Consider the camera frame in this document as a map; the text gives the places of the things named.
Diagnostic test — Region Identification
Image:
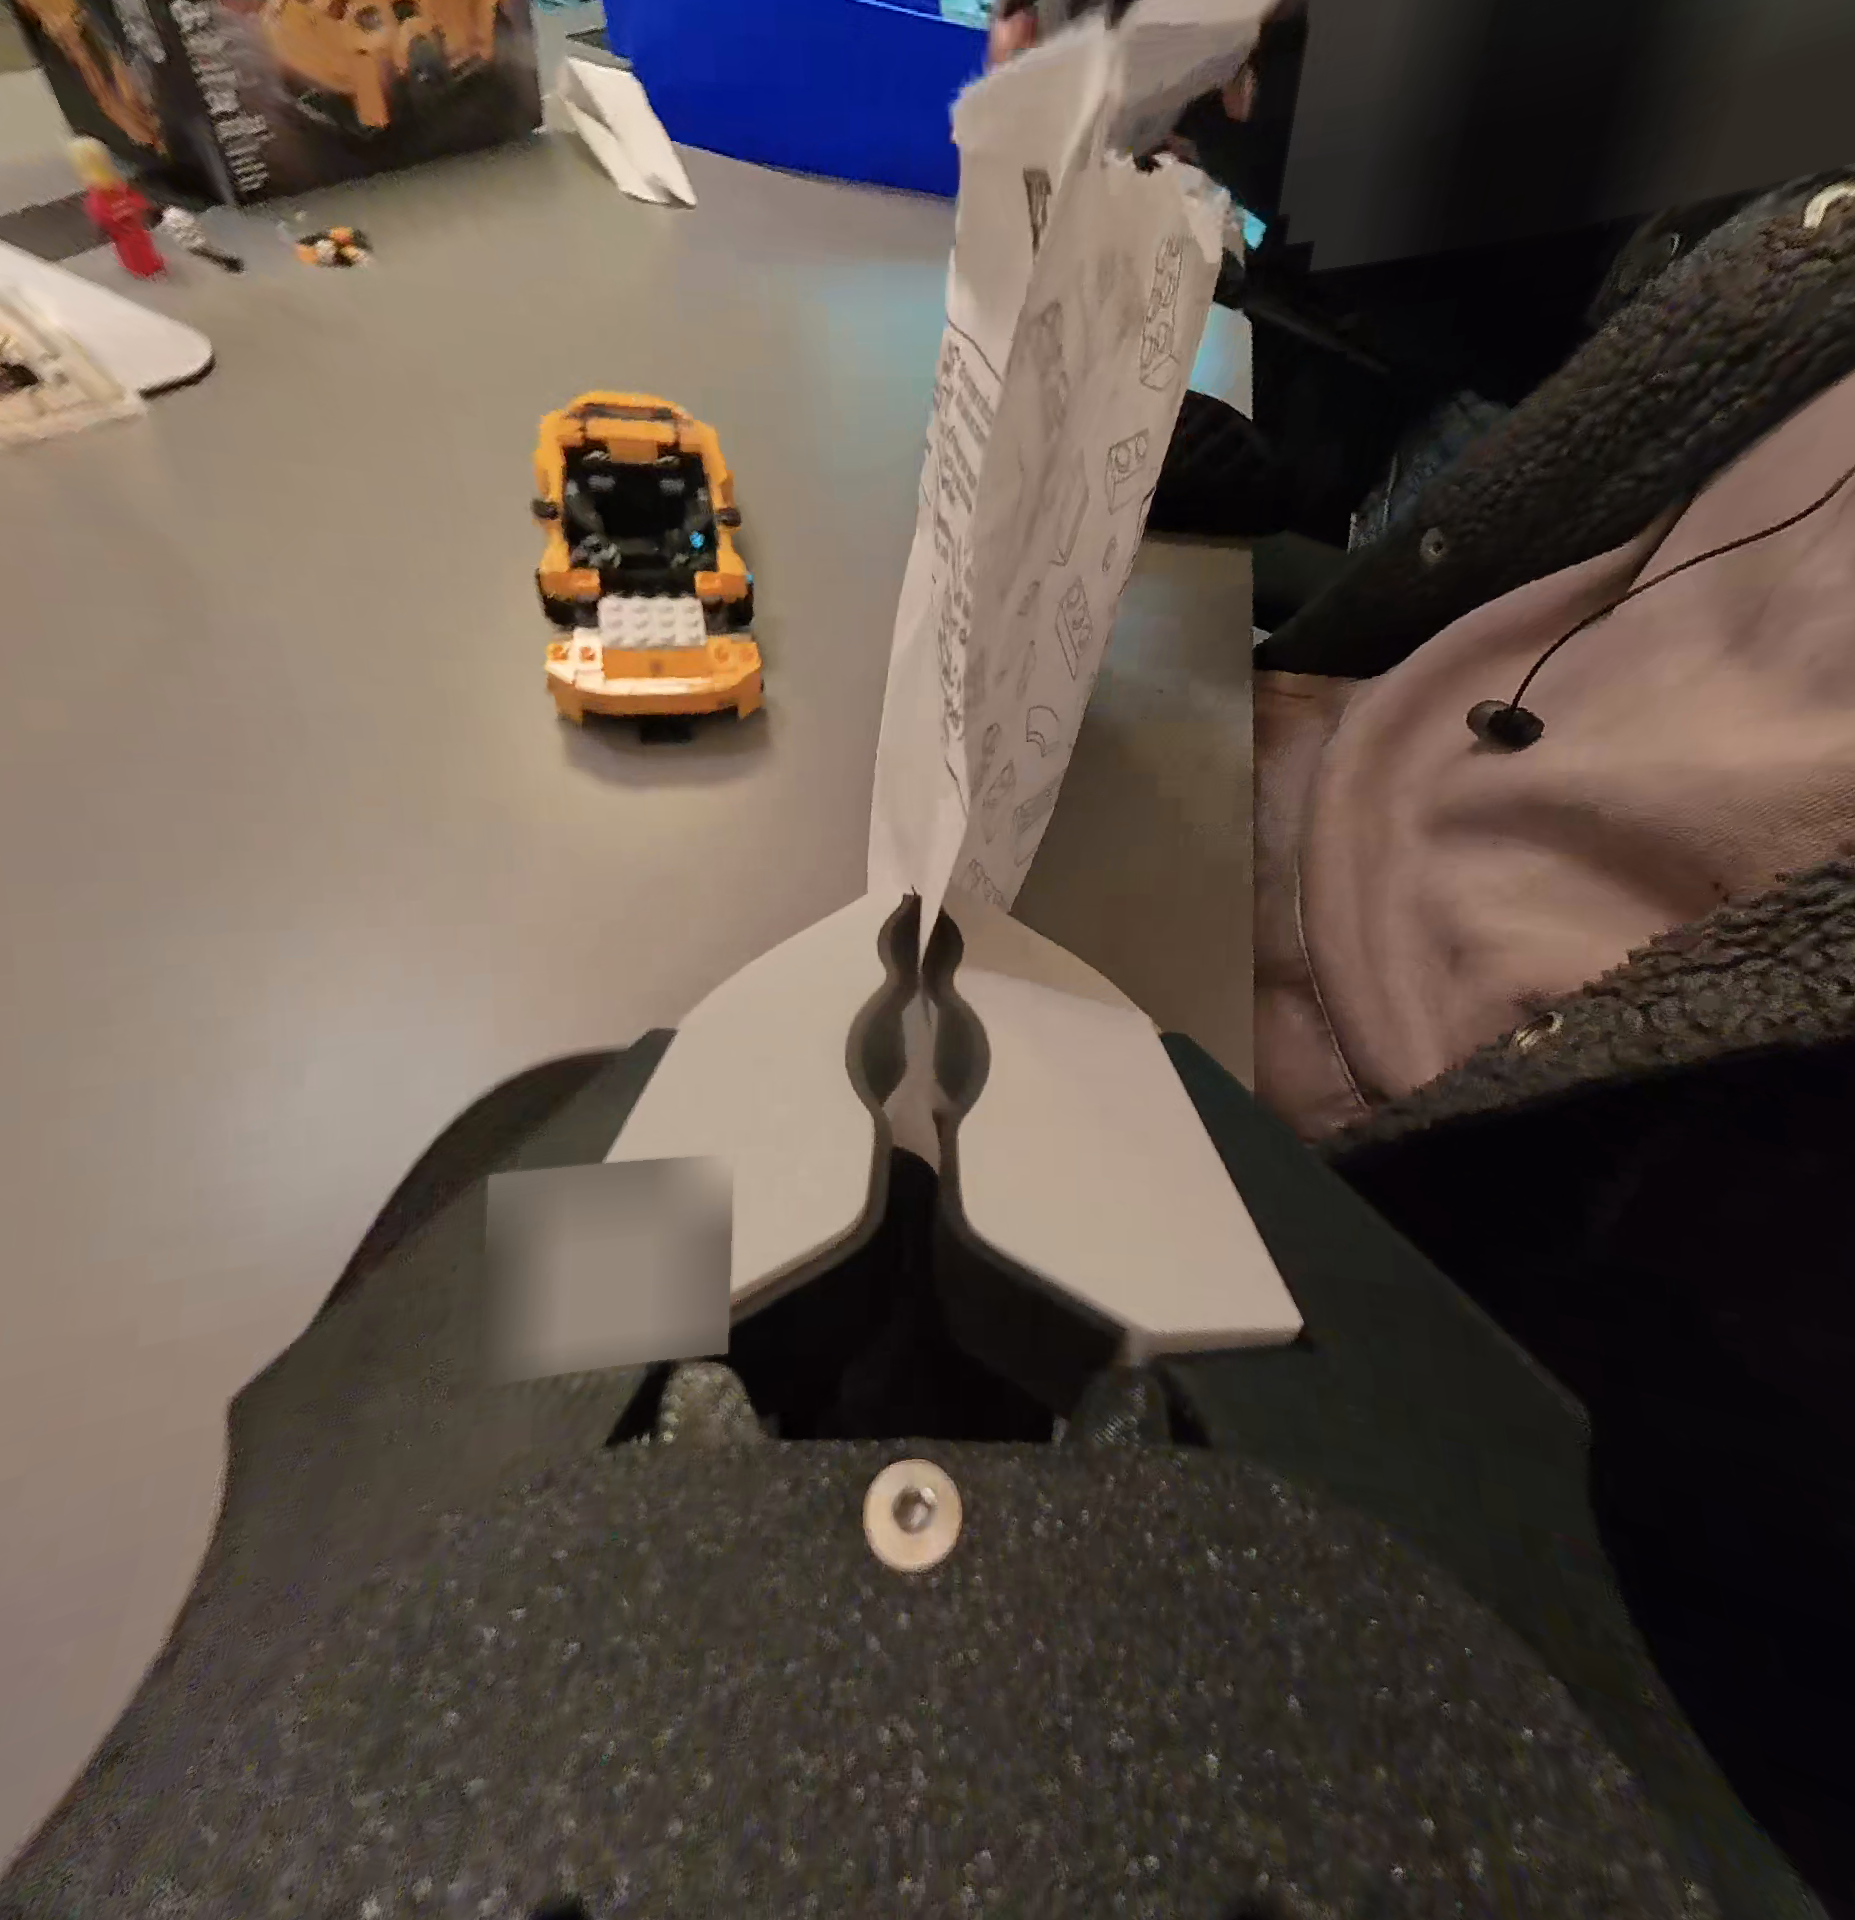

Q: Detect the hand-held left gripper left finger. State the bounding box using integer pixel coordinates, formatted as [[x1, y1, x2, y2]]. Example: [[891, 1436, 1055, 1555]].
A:
[[607, 893, 931, 1324]]

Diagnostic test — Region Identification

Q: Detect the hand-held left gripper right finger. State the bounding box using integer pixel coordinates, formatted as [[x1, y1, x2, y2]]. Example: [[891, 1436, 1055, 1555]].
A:
[[934, 898, 1308, 1357]]

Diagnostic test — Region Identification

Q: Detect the orange lego car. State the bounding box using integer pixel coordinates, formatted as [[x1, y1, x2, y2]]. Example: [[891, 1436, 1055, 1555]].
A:
[[528, 393, 775, 735]]

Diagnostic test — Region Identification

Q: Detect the white printed paper bag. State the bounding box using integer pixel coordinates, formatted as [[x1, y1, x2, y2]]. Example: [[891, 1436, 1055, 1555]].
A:
[[860, 0, 1284, 942]]

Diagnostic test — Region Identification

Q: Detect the large blue storage bin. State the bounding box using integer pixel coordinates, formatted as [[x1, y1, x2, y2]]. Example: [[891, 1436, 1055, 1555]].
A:
[[601, 0, 1009, 198]]

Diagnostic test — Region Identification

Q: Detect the red lego minifigure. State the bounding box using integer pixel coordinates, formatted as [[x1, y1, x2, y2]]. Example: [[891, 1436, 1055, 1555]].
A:
[[69, 137, 173, 285]]

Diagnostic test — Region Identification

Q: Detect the black lego set box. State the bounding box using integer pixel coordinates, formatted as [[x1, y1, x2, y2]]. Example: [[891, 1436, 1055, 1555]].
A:
[[4, 0, 550, 205]]

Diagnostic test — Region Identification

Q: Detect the pink shirt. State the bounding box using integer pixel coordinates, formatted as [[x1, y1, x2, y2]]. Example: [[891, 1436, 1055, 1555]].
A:
[[1259, 353, 1855, 1139]]

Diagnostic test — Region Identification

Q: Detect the pile of empty paper bags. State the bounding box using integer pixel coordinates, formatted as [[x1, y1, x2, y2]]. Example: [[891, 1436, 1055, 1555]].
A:
[[559, 51, 700, 209]]

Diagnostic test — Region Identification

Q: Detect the grey fleece jacket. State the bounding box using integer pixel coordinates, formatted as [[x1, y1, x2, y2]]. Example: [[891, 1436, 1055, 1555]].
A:
[[1251, 157, 1855, 1920]]

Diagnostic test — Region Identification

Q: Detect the black earphone with cable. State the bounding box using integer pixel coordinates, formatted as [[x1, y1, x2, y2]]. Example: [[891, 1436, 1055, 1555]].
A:
[[1461, 420, 1855, 752]]

